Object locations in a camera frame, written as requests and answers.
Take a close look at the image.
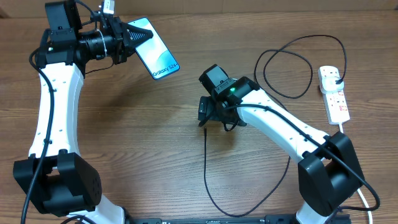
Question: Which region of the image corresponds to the Galaxy smartphone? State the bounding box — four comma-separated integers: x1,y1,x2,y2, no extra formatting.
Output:
129,17,180,80

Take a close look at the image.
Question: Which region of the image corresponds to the white power strip cord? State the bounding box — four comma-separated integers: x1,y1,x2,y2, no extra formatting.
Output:
338,123,374,224

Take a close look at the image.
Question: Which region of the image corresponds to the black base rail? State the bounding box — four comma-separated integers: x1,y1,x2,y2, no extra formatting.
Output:
124,213,352,224

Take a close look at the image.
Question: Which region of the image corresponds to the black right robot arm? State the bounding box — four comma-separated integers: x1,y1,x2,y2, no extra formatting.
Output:
198,65,364,223

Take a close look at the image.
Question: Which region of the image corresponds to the white USB charger plug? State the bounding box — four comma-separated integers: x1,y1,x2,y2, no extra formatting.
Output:
320,75,345,94

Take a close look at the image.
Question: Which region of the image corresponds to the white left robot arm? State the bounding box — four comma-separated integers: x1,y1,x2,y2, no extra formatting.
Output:
13,1,153,223

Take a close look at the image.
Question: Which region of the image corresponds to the white power strip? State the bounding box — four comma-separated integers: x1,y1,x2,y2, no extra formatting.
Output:
318,65,350,125

